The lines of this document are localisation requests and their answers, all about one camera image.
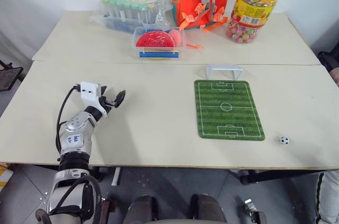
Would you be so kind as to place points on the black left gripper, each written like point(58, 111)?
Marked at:
point(108, 101)

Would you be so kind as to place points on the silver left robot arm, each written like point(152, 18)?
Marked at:
point(76, 134)

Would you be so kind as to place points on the green toy soccer field mat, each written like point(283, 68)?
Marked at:
point(229, 110)

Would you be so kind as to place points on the tiny soccer ball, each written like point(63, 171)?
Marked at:
point(284, 141)

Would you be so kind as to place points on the blue strip with yellow edge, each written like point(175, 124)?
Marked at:
point(159, 54)

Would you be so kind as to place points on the clear plastic box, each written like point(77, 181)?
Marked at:
point(159, 49)

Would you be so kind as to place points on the red round disc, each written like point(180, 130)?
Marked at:
point(155, 40)

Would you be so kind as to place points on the white table leg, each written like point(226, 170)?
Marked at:
point(116, 176)

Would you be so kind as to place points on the pink round disc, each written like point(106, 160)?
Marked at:
point(176, 36)

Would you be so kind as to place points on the rack of capped test tubes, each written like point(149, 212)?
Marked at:
point(127, 7)

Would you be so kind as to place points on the clear plastic bag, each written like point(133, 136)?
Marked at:
point(161, 14)

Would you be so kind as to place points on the black metal stand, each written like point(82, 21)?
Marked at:
point(9, 75)

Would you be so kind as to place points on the small white goal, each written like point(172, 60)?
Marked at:
point(224, 67)

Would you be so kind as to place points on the dark rounded shape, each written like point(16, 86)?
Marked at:
point(208, 210)
point(140, 210)

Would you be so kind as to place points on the yellow and white object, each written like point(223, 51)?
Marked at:
point(4, 175)

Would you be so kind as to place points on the candy jar with yellow lid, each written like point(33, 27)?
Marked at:
point(251, 9)

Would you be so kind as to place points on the caster wheel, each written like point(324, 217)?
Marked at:
point(255, 214)

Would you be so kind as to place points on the black chair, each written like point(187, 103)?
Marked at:
point(328, 59)

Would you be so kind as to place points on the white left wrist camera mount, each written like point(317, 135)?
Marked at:
point(90, 91)

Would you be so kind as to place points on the black table frame bar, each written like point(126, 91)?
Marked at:
point(278, 175)

